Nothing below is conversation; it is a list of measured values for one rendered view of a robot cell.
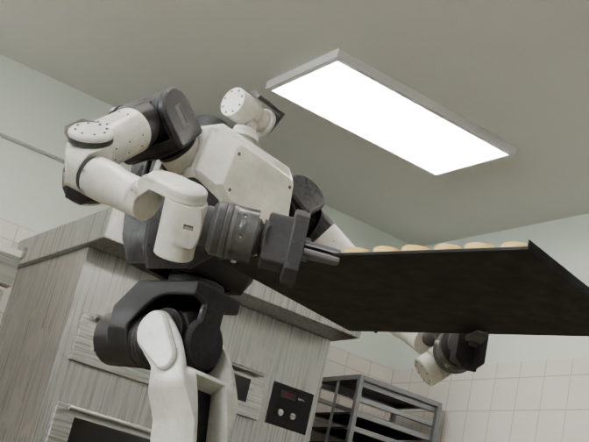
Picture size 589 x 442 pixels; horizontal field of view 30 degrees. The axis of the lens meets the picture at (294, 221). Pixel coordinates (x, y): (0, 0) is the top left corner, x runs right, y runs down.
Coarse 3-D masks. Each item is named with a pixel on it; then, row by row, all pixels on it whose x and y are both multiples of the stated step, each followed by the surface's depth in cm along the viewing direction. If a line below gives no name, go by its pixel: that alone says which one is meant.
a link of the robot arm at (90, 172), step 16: (112, 144) 190; (80, 160) 185; (96, 160) 184; (80, 176) 183; (96, 176) 182; (112, 176) 181; (128, 176) 180; (80, 192) 188; (96, 192) 182; (112, 192) 180
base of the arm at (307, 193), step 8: (296, 176) 244; (304, 176) 246; (296, 184) 241; (304, 184) 244; (312, 184) 246; (296, 192) 239; (304, 192) 242; (312, 192) 244; (320, 192) 246; (296, 200) 238; (304, 200) 239; (312, 200) 242; (320, 200) 244; (296, 208) 239; (304, 208) 238; (312, 208) 240; (320, 208) 243
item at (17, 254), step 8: (0, 248) 174; (8, 248) 174; (24, 248) 176; (0, 256) 174; (8, 256) 174; (16, 256) 175; (24, 256) 175; (0, 264) 173; (8, 264) 174; (16, 264) 175; (0, 272) 173; (8, 272) 174; (0, 280) 173; (8, 280) 174
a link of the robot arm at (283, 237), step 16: (240, 208) 174; (240, 224) 172; (256, 224) 172; (272, 224) 174; (288, 224) 175; (304, 224) 175; (240, 240) 172; (256, 240) 173; (272, 240) 173; (288, 240) 174; (304, 240) 174; (224, 256) 174; (240, 256) 173; (272, 256) 173; (288, 256) 173; (288, 272) 172
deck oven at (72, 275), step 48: (48, 240) 572; (96, 240) 519; (48, 288) 555; (96, 288) 530; (0, 336) 589; (48, 336) 530; (240, 336) 571; (288, 336) 588; (336, 336) 593; (0, 384) 561; (48, 384) 509; (96, 384) 522; (144, 384) 536; (240, 384) 563; (288, 384) 584; (0, 432) 536; (48, 432) 503; (96, 432) 515; (144, 432) 529; (240, 432) 563; (288, 432) 579
